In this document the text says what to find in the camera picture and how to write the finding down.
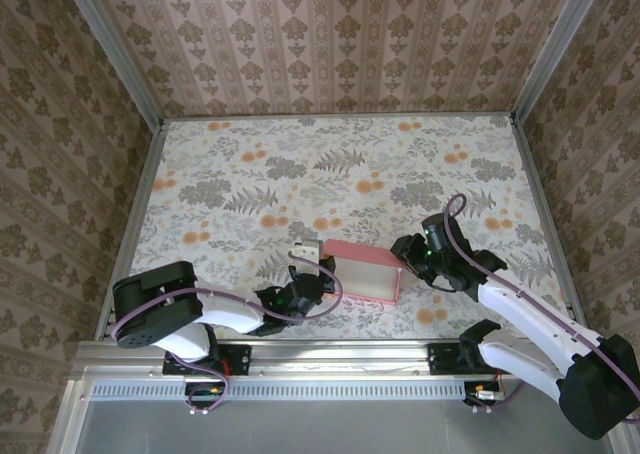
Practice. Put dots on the pink white paper box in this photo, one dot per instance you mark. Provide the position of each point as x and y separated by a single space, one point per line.
365 276

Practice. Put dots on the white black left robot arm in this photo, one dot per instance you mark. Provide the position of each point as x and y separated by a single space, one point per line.
225 314

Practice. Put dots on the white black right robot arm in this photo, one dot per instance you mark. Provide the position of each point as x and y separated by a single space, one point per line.
525 314

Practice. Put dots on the floral table cover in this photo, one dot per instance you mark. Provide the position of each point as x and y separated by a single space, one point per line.
300 184

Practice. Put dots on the small connector board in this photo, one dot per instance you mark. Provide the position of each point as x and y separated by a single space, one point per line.
205 393
482 393

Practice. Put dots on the grey metal panel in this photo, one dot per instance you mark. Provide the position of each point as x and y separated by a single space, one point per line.
325 429

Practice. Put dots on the aluminium mounting rail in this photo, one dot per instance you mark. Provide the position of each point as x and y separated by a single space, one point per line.
340 356

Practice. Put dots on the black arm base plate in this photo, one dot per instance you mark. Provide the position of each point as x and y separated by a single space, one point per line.
440 359
240 359

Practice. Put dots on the aluminium table edge rail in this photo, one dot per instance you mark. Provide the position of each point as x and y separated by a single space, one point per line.
148 179
545 199

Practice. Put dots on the thin aluminium wall rail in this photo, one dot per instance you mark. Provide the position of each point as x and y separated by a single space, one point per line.
340 115

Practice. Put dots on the aluminium frame post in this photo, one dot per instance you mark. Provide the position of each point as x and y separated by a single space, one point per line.
557 44
115 49

